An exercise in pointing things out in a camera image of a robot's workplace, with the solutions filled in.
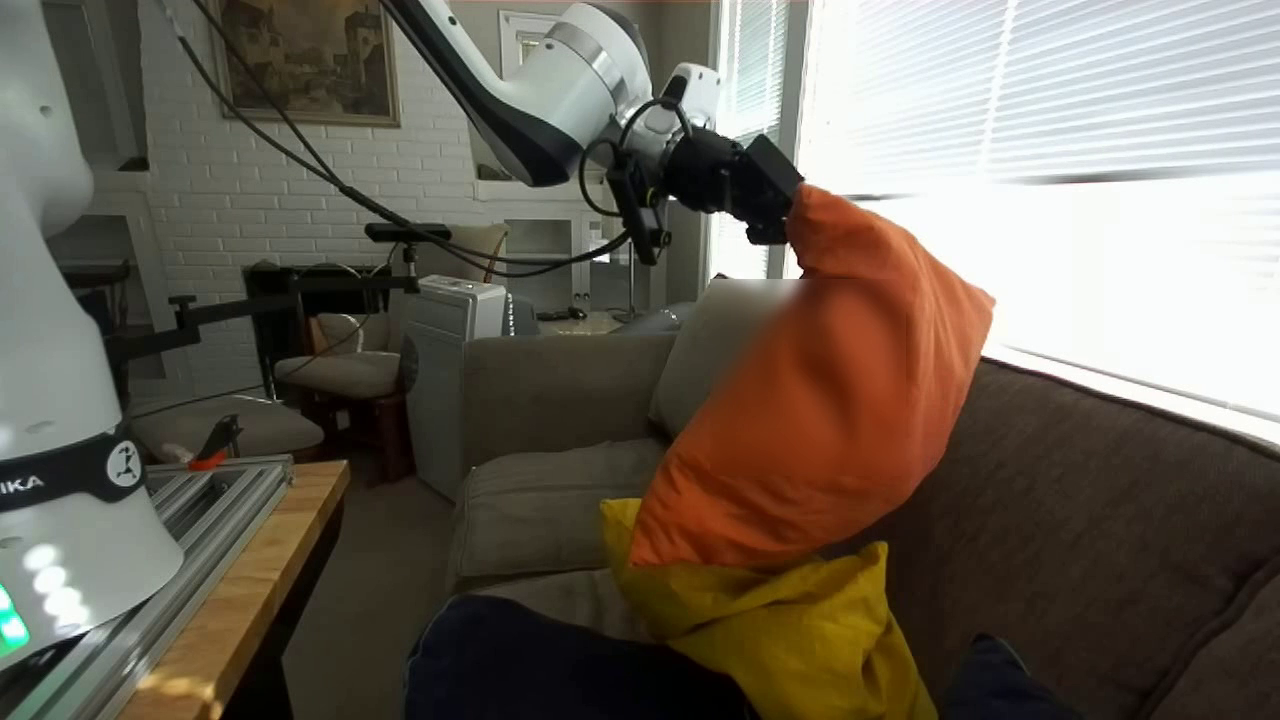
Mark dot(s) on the yellow pillow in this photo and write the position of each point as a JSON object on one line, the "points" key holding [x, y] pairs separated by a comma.
{"points": [[784, 624]]}

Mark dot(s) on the white box appliance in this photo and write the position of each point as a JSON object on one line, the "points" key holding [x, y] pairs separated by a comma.
{"points": [[445, 363]]}

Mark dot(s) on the grey-brown fabric sofa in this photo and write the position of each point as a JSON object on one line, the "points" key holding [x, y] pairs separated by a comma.
{"points": [[1066, 563]]}

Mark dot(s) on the orange pillow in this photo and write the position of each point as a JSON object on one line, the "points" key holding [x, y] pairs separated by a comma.
{"points": [[824, 402]]}

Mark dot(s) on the beige cushioned armchair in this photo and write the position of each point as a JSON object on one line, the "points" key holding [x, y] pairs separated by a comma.
{"points": [[347, 375]]}

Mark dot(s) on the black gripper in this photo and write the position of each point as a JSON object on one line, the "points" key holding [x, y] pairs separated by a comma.
{"points": [[706, 169]]}

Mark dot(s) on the white window blinds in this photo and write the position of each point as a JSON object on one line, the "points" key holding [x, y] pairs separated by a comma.
{"points": [[1107, 175]]}

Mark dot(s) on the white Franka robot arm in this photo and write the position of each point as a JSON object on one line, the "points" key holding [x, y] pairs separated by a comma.
{"points": [[60, 402]]}

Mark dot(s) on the framed wall picture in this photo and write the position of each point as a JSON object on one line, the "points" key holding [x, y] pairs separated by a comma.
{"points": [[312, 61]]}

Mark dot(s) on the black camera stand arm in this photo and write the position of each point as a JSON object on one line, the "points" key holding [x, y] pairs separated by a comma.
{"points": [[225, 314]]}

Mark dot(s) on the aluminium rail base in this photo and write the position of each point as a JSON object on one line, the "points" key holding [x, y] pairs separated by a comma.
{"points": [[160, 563]]}

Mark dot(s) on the navy pillow teal piping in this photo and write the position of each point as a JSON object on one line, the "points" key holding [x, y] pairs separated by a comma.
{"points": [[1002, 686], [560, 664]]}

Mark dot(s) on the round beige ottoman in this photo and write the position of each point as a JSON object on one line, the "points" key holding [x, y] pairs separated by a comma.
{"points": [[252, 426]]}

